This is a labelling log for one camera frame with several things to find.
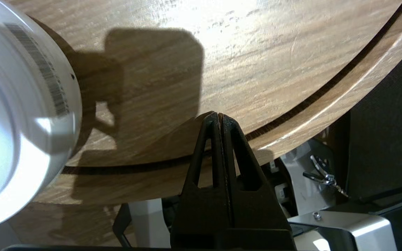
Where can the white round puck device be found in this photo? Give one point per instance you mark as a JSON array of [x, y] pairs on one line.
[[12, 104]]

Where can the curved wooden nightstand drawer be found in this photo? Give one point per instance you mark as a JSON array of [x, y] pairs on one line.
[[347, 94]]

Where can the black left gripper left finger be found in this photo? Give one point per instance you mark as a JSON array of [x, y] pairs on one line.
[[204, 209]]

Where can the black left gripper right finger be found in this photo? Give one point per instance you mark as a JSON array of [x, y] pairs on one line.
[[253, 216]]

